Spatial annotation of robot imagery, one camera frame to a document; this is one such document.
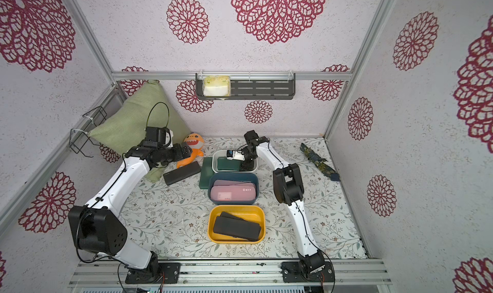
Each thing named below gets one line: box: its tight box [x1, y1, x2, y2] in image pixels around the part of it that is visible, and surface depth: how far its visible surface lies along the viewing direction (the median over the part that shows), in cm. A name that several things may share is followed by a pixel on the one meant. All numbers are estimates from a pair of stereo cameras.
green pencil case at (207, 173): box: [198, 156, 216, 190], surface depth 103 cm
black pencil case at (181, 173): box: [163, 160, 201, 186], surface depth 105 cm
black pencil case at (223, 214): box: [220, 211, 248, 222], surface depth 89 cm
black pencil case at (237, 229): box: [213, 215, 262, 241], surface depth 83 cm
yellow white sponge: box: [202, 75, 231, 98], surface depth 92 cm
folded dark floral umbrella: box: [299, 142, 341, 182], surface depth 108 cm
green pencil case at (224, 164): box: [217, 156, 245, 171], surface depth 102 cm
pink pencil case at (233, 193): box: [209, 185, 257, 202], surface depth 92 cm
